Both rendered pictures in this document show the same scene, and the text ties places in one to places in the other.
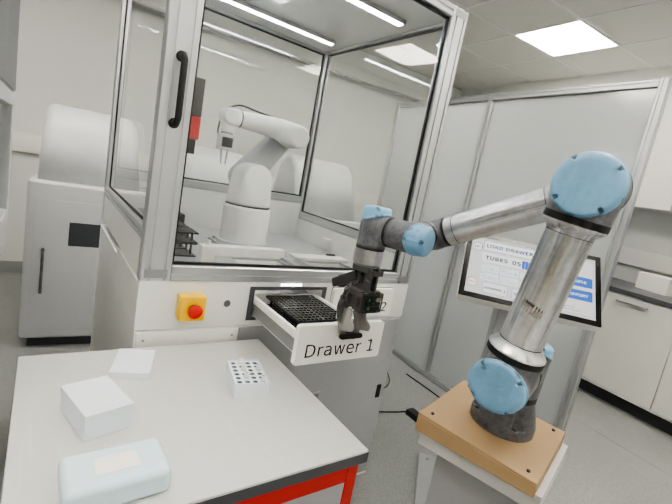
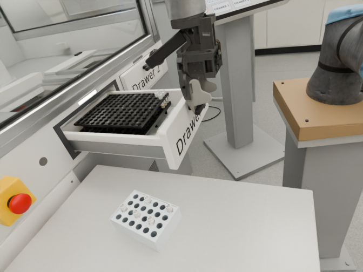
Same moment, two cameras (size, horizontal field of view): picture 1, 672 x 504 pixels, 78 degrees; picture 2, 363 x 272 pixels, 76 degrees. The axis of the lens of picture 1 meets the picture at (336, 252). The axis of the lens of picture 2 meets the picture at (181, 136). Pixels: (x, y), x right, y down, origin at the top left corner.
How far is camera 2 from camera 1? 0.68 m
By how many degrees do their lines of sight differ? 34
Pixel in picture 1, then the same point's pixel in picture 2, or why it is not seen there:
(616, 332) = not seen: hidden behind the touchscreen
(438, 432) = (323, 131)
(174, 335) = (16, 236)
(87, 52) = not seen: outside the picture
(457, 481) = (328, 151)
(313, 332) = (175, 127)
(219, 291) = (24, 157)
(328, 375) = not seen: hidden behind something
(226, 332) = (65, 184)
